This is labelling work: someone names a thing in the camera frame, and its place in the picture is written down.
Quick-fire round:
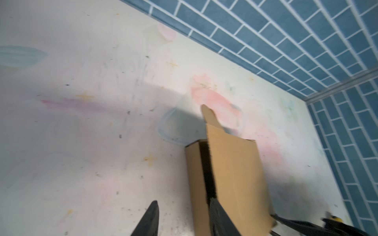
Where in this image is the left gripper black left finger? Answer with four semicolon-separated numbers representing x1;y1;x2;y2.
131;200;159;236

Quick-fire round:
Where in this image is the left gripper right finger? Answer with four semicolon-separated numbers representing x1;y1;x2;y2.
209;198;241;236

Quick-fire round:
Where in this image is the brown cardboard box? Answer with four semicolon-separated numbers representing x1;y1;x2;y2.
185;105;275;236

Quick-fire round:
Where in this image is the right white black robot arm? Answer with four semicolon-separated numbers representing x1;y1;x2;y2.
271;214;369;236

